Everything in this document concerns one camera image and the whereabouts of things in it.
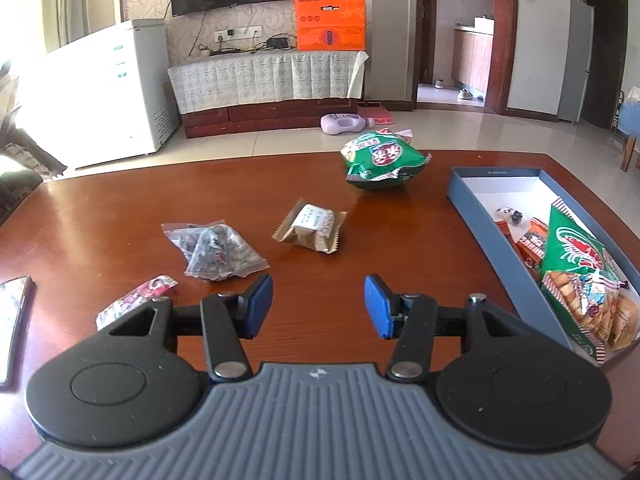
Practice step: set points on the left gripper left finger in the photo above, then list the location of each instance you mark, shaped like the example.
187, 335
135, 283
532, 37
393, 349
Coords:
227, 319

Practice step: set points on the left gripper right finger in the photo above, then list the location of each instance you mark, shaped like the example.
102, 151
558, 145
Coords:
408, 319

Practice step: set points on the beige cake packet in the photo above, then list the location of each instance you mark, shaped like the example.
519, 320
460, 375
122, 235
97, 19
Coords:
310, 226

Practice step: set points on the small green chips bag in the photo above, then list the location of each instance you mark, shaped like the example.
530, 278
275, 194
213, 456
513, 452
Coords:
382, 159

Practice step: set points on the large green chips bag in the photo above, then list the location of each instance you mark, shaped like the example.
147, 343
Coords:
582, 282

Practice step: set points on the small orange snack pack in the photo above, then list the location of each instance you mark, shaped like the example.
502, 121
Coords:
532, 243

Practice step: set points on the long orange wafer bar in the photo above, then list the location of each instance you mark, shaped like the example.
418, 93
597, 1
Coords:
505, 229

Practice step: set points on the tan peanut snack bag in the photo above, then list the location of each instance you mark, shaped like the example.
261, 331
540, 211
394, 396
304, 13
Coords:
625, 325

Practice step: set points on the clear bag grey snacks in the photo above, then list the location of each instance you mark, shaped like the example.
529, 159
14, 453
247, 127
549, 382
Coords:
214, 252

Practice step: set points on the pink white candy packet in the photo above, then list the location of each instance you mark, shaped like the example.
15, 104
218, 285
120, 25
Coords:
150, 289

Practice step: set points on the blue grey cardboard box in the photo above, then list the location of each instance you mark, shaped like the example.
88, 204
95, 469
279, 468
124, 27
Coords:
477, 192

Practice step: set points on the red floor mat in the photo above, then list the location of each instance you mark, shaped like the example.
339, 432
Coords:
375, 112

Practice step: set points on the TV cabinet with lace cloth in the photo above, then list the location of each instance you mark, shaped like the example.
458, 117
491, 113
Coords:
267, 90

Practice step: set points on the white chest freezer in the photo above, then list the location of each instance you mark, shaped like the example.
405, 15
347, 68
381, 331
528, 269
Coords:
103, 97

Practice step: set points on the black router box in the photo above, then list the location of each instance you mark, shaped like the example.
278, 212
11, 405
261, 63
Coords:
277, 43

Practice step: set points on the orange gift box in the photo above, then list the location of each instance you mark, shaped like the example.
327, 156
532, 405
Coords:
330, 25

